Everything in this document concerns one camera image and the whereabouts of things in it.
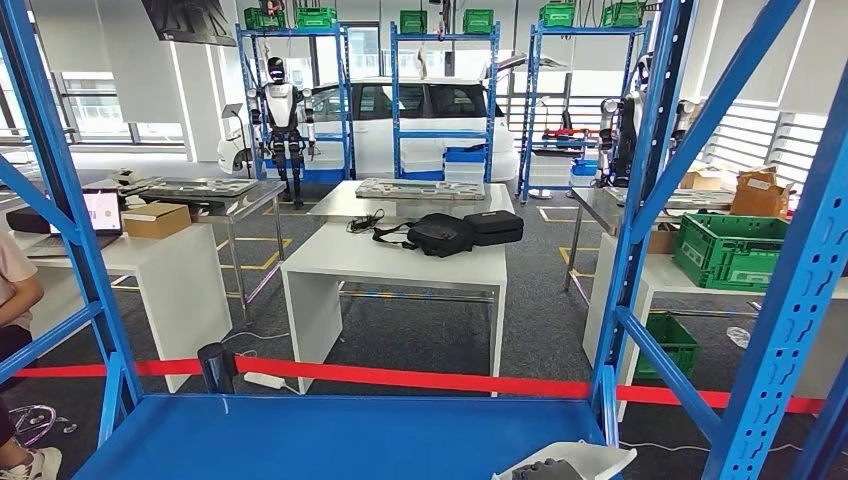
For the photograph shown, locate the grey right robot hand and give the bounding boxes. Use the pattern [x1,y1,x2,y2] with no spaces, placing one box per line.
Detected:
[510,458,586,480]

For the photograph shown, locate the white plastic shell part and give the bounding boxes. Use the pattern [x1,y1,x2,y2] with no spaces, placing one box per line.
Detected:
[491,441,637,480]

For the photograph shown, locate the blue steel shelf rack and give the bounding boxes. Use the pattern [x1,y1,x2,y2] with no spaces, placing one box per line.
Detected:
[235,25,357,183]
[0,0,848,480]
[519,19,654,203]
[389,21,501,183]

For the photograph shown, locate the red barrier belt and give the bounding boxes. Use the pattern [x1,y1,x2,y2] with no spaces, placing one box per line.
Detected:
[13,356,826,417]

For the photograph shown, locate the green plastic crate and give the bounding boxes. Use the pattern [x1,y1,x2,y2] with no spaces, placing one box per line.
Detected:
[538,1,576,29]
[243,7,286,31]
[462,8,496,36]
[398,9,429,36]
[295,6,339,30]
[634,312,700,380]
[601,1,644,29]
[672,213,791,294]

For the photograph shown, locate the white desk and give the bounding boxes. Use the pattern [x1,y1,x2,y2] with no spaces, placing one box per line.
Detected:
[281,221,509,397]
[582,231,848,425]
[9,223,234,394]

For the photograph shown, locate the black hard case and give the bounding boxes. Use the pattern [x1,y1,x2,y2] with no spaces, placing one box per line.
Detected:
[462,209,525,248]

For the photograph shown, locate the steel table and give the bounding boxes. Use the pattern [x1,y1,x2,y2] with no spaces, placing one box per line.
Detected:
[307,180,517,223]
[86,177,287,326]
[566,187,737,293]

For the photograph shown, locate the white power strip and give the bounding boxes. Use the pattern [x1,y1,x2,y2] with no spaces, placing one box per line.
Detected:
[243,372,287,391]

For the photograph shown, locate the blue white stacked bins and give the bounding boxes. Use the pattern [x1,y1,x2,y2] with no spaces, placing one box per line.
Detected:
[569,158,601,189]
[443,146,488,185]

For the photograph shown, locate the grey metal tray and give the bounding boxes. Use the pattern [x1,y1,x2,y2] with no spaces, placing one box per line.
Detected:
[135,177,261,199]
[354,178,487,202]

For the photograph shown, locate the pale cardboard box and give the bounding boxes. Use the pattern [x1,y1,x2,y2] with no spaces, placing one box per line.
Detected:
[680,168,727,192]

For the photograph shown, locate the red black trolley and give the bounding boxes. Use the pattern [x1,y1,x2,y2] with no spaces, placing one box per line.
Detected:
[541,109,591,157]

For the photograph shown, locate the open brown cardboard box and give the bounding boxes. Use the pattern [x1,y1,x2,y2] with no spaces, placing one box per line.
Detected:
[728,168,793,219]

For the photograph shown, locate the black white humanoid robot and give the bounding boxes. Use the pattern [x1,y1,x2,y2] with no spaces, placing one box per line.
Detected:
[596,52,697,190]
[246,56,318,208]

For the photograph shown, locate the white car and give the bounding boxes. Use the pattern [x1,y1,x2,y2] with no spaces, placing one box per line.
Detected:
[217,77,520,183]

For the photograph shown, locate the open laptop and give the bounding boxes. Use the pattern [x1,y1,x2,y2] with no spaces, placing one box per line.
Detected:
[26,188,125,260]

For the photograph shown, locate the small white device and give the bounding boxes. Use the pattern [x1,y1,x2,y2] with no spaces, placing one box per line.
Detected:
[109,168,160,195]

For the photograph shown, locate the chrome base stool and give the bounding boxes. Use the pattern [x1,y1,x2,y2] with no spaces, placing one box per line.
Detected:
[9,404,77,448]

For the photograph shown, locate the person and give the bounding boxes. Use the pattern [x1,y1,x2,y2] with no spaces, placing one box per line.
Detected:
[0,231,64,480]

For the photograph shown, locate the black hanging screen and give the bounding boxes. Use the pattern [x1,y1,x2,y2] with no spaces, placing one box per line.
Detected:
[140,0,238,48]

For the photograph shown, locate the black box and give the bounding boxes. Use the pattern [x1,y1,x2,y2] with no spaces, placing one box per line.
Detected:
[5,207,54,235]

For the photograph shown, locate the white floor cable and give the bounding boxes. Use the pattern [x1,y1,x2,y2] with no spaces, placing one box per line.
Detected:
[619,440,803,455]

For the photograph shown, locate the black cable bundle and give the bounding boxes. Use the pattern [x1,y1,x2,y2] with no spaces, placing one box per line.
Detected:
[346,210,387,234]

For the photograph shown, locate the black barrier belt post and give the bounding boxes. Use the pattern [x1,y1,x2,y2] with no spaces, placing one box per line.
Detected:
[196,342,238,396]

